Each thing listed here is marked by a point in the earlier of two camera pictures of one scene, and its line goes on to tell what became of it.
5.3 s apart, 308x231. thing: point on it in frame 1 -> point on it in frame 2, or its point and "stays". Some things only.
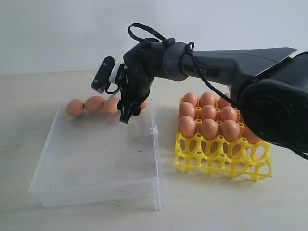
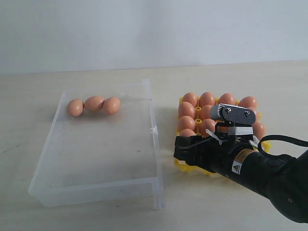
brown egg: [187, 126] stays
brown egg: [144, 104] -> [187, 132]
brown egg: [75, 107] stays
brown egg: [209, 128] stays
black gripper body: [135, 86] -> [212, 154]
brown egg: [110, 105] stays
